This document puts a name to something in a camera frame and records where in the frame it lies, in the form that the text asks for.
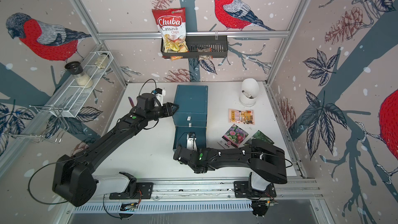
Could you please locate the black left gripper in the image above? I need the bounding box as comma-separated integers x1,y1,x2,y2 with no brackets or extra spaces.
147,103,180,122

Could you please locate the teal bottom drawer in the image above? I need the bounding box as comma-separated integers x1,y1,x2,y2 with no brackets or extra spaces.
173,127,206,151

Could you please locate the teal drawer cabinet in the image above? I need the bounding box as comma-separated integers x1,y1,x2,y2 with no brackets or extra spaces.
173,85,208,128

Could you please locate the pink flower seed bag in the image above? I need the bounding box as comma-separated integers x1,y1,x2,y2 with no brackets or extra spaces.
218,124,248,149

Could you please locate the orange striped seed bag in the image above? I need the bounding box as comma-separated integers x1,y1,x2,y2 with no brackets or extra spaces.
228,109,255,125

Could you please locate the green gourd seed bag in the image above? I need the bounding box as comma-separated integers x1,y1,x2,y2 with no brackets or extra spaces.
244,130,274,146

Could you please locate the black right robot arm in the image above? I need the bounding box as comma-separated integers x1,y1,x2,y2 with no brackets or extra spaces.
173,140,287,184

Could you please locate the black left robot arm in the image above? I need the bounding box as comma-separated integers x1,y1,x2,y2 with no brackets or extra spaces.
52,93,179,206

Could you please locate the snack packet in basket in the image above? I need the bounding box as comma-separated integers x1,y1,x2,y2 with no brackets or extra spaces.
197,47,213,61

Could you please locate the small white spice jar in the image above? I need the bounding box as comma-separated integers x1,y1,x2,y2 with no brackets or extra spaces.
94,53,109,69

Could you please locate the white ceramic utensil holder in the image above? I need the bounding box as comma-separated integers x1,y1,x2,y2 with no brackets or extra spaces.
239,78,260,107

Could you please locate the red cassava chips bag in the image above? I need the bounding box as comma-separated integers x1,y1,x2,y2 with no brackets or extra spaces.
152,8,189,60

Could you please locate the black lid spice jar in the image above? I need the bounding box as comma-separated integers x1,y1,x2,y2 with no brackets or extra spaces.
64,61,93,89

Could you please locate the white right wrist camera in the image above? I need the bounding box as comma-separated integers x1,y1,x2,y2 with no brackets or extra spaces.
186,132,197,151

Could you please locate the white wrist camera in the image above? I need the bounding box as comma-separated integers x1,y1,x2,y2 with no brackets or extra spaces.
154,88,166,98
186,132,197,151

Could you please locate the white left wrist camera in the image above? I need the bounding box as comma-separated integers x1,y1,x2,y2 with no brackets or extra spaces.
154,88,166,98

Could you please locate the white slotted cable duct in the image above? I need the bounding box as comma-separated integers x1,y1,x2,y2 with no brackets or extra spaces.
73,200,253,215

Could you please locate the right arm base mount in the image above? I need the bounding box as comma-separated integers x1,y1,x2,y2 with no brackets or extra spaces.
233,173,277,200

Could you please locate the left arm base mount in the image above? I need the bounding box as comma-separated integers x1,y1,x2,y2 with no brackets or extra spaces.
93,172,154,200

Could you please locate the black wall basket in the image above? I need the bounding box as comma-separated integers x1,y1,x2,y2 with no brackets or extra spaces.
160,35,228,59

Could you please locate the aluminium frame rail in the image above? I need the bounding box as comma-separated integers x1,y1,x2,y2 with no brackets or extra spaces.
97,30,290,40

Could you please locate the white wire wall shelf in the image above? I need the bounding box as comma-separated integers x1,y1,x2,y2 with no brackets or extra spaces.
1,51,114,143

